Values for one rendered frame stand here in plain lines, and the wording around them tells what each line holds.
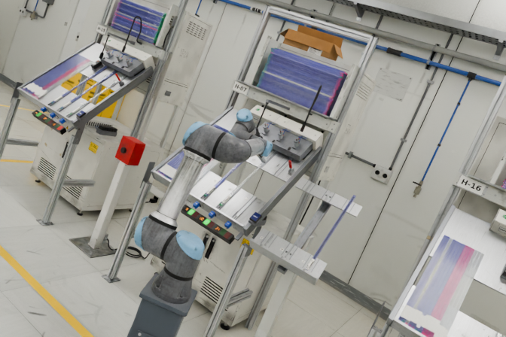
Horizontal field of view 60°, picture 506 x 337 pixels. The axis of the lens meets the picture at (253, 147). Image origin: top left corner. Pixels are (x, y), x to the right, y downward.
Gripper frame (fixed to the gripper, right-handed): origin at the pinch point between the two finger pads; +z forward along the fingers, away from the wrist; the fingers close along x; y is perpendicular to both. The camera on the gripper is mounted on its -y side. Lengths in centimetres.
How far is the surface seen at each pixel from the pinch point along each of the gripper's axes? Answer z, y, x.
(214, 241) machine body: 47, -39, 11
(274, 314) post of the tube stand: 31, -56, -49
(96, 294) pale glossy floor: 33, -102, 41
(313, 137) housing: 9.4, 34.4, -16.1
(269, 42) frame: -12, 72, 38
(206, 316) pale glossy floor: 74, -73, -3
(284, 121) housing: 9.8, 36.4, 5.9
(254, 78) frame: 2, 52, 38
